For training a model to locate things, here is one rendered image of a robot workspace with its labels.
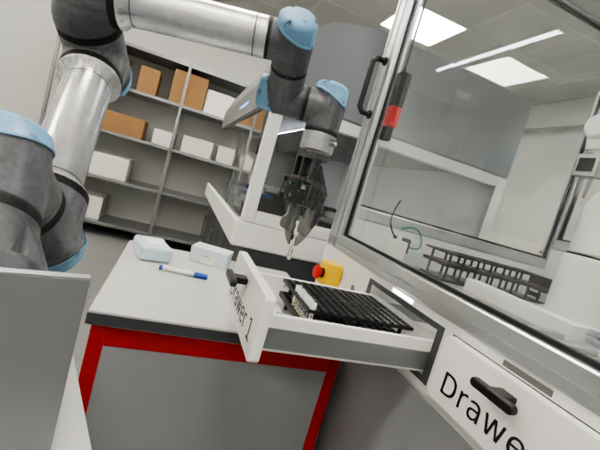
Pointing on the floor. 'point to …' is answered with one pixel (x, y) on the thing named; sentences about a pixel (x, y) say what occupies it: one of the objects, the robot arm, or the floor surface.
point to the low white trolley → (190, 368)
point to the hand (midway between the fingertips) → (295, 239)
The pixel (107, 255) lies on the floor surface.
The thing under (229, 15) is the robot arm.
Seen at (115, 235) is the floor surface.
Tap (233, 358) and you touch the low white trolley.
